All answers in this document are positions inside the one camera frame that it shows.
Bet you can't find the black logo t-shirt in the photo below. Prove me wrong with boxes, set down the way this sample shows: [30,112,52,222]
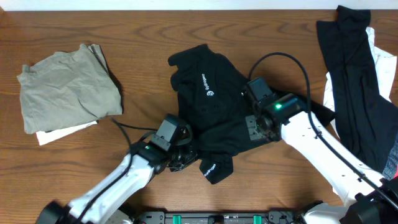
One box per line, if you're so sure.
[168,44,336,185]

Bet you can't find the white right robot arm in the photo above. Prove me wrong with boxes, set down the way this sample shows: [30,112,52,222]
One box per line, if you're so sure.
[244,94,397,224]

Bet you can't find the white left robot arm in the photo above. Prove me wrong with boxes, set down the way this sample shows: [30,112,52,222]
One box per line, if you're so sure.
[36,141,198,224]

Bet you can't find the black garment in pile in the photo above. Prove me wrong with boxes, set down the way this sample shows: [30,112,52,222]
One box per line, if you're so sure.
[317,6,397,172]

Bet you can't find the grey red garment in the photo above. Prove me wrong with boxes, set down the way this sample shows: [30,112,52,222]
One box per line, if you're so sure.
[382,148,397,180]

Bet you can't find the folded beige t-shirt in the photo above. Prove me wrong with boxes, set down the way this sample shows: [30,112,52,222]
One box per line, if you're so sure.
[17,44,123,134]

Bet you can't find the white garment in pile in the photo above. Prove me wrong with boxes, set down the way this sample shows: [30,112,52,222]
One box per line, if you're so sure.
[323,27,398,138]

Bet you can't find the folded white garment under beige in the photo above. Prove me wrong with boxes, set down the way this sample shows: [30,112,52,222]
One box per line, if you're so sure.
[36,121,98,146]

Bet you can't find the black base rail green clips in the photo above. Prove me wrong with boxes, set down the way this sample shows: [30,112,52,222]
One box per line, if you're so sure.
[134,211,302,224]

